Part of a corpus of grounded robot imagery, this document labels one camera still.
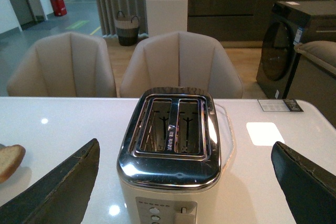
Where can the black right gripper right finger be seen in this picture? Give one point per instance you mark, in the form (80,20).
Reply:
(309,189)

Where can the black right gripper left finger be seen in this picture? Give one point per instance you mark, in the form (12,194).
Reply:
(62,195)

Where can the brown bread slice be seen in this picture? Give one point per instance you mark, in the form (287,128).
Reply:
(11,158)

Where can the black white label card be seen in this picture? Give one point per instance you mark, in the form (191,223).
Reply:
(279,105)

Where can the grey sofa armrest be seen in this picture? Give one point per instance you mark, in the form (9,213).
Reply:
(314,78)

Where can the cream chrome two-slot toaster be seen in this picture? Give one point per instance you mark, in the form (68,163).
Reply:
(169,162)

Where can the beige chair left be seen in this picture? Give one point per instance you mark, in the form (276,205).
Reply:
(65,65)

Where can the beige chair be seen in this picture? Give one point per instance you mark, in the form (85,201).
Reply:
(65,65)
(181,59)

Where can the dark front-load washing machine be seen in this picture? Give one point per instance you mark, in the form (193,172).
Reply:
(291,23)

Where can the woven laundry basket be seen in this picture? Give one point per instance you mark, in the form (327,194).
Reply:
(127,28)

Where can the beige chair right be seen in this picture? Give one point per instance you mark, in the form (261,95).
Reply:
(181,59)

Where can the red cabinet box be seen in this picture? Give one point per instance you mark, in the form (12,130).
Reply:
(58,7)

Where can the dark kitchen counter cabinet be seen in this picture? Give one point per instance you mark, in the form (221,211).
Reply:
(237,22)

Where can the white pillar cabinet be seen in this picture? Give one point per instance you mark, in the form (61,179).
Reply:
(165,16)

